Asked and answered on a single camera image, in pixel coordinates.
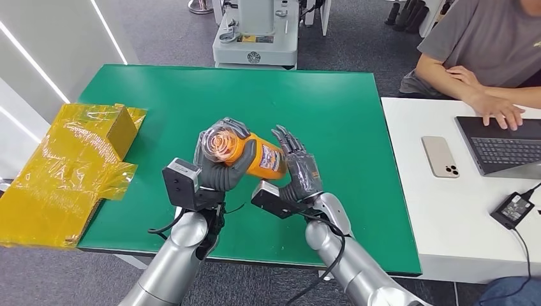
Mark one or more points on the orange juice bottle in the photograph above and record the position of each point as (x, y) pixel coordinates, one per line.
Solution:
(268, 158)

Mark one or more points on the person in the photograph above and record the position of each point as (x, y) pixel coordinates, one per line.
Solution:
(486, 38)

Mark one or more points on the silver chair base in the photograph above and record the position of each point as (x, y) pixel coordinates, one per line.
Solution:
(200, 6)

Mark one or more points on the black power adapter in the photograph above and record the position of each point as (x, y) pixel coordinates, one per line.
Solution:
(512, 210)

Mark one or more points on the yellow label on stand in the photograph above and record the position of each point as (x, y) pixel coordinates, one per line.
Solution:
(255, 39)

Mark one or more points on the beige smartphone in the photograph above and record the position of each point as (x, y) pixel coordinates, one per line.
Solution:
(440, 157)

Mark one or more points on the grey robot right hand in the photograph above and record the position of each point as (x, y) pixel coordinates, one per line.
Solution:
(302, 173)

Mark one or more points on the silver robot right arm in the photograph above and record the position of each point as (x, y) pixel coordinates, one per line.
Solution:
(359, 270)

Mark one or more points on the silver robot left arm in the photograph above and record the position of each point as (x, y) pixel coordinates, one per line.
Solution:
(173, 262)

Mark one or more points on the person's right hand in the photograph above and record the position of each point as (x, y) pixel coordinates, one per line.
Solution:
(498, 110)

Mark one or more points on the black upright posts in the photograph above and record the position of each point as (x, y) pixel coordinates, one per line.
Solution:
(408, 16)

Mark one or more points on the yellow taped cardboard box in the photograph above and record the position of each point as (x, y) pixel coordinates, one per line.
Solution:
(63, 169)

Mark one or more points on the person's left hand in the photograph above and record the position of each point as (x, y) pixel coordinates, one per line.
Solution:
(465, 76)

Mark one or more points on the white stand with grey column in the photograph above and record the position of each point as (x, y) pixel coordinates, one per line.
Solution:
(255, 46)

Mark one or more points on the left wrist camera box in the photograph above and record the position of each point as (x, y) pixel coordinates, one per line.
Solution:
(181, 183)

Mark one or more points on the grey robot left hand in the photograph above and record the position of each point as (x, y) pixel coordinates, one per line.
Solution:
(219, 177)

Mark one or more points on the white table foot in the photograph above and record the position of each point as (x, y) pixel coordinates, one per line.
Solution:
(325, 276)
(133, 262)

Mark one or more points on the person's right forearm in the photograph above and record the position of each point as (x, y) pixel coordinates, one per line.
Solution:
(444, 78)

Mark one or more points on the dark grey laptop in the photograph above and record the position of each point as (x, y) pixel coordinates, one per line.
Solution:
(498, 148)

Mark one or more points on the white furniture leg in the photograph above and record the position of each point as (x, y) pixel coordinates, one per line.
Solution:
(323, 17)

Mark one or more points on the person's left forearm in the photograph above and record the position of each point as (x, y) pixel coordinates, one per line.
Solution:
(515, 96)

